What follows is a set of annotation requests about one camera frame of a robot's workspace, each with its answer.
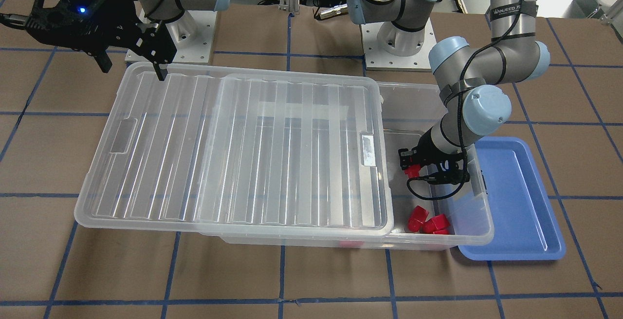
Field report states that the clear plastic storage box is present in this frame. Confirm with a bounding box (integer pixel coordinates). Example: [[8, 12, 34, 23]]
[[223, 82, 495, 250]]

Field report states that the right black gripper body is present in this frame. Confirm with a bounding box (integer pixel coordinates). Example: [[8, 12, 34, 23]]
[[1, 0, 177, 73]]

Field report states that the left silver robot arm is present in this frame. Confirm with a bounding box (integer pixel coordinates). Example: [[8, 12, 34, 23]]
[[347, 0, 551, 185]]

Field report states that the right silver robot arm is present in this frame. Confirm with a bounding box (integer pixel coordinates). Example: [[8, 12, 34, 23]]
[[1, 0, 231, 81]]

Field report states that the blue plastic tray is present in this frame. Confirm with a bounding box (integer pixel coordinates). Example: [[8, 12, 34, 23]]
[[459, 136, 567, 261]]

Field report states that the red block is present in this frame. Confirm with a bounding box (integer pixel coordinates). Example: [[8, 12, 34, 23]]
[[420, 213, 450, 235], [403, 164, 422, 179], [407, 206, 429, 233]]

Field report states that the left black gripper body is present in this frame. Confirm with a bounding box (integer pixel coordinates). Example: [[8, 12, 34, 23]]
[[398, 131, 470, 185]]

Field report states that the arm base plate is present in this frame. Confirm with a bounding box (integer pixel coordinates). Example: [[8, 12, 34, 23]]
[[167, 11, 218, 64], [360, 19, 437, 72]]

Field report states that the clear plastic box lid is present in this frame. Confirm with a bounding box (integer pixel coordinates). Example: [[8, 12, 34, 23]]
[[74, 62, 394, 241]]

